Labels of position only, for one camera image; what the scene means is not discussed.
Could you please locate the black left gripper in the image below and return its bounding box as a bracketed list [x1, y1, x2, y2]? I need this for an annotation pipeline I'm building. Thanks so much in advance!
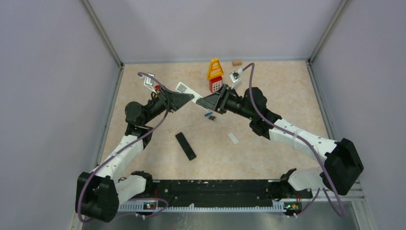
[143, 85, 194, 125]

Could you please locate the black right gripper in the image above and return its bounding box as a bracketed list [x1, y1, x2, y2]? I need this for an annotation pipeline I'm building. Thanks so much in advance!
[196, 84, 255, 121]

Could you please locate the white air conditioner remote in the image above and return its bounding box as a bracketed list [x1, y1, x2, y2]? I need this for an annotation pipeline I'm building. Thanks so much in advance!
[175, 82, 210, 113]

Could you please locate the white remote battery cover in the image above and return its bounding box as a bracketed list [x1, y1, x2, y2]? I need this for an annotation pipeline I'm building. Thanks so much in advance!
[228, 132, 239, 144]

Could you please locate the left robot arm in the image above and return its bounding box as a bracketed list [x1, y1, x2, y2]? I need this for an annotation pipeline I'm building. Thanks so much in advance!
[75, 87, 200, 223]

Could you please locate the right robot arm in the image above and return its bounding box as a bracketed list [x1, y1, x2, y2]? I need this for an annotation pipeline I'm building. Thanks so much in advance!
[196, 84, 364, 197]

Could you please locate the black TV remote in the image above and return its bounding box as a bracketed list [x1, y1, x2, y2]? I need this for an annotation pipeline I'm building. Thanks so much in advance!
[175, 132, 197, 161]

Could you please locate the red window toy block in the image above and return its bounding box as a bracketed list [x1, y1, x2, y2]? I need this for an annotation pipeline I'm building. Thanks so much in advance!
[209, 76, 223, 92]

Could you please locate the small wooden cube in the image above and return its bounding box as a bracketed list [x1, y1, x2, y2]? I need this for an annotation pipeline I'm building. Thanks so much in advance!
[232, 60, 242, 67]

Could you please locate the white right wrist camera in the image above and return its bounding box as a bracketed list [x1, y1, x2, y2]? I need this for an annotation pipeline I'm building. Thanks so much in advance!
[230, 69, 244, 90]

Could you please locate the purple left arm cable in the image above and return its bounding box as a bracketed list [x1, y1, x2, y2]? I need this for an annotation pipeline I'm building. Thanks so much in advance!
[76, 72, 172, 223]

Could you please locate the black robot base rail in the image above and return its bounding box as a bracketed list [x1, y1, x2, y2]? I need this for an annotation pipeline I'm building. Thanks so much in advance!
[126, 171, 313, 217]

